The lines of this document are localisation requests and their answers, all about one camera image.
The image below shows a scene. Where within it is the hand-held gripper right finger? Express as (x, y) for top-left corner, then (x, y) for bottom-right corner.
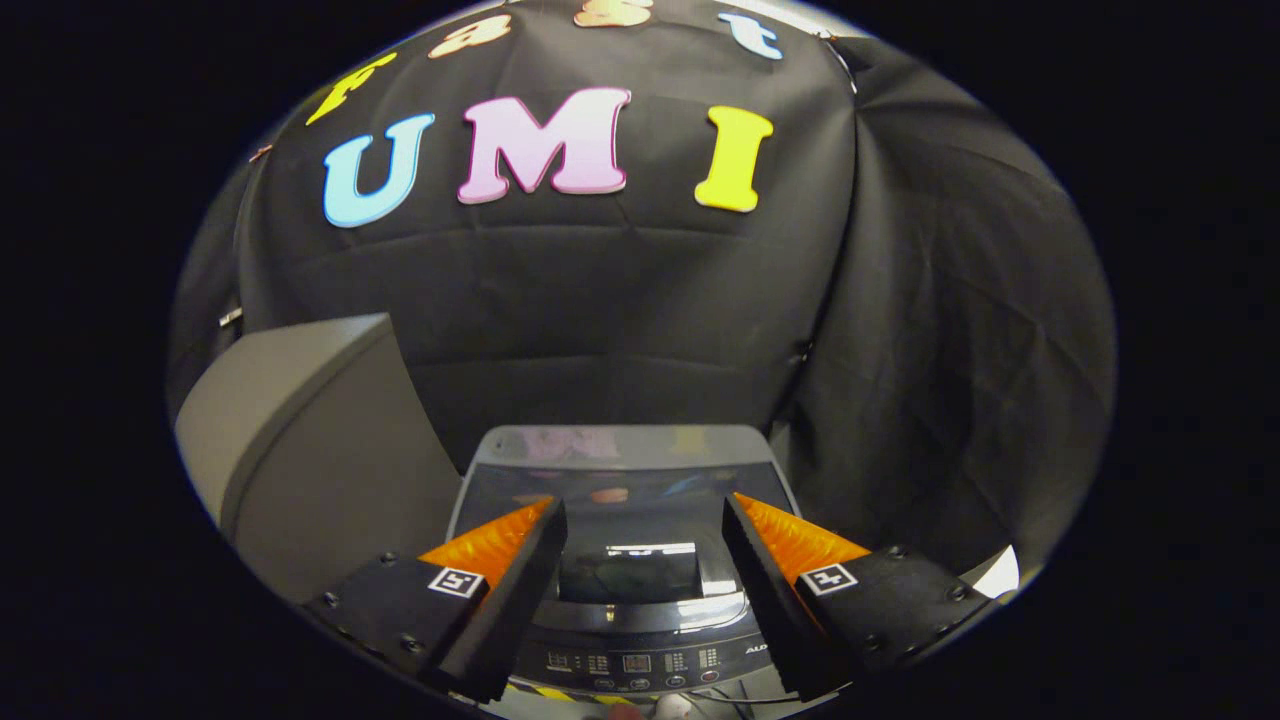
(720, 491), (1001, 703)

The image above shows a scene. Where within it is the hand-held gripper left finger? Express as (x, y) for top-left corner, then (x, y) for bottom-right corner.
(298, 496), (571, 706)

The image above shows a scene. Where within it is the grey washing machine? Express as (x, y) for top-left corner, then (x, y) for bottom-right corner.
(445, 425), (813, 717)

